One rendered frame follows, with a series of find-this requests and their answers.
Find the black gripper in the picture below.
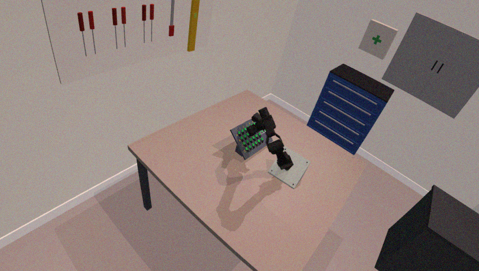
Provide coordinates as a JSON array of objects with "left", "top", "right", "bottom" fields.
[{"left": 247, "top": 122, "right": 265, "bottom": 136}]

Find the grey switch panel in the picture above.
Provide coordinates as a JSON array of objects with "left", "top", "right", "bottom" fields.
[{"left": 230, "top": 119, "right": 267, "bottom": 160}]

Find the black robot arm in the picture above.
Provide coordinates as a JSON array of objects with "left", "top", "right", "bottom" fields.
[{"left": 252, "top": 107, "right": 294, "bottom": 171}]

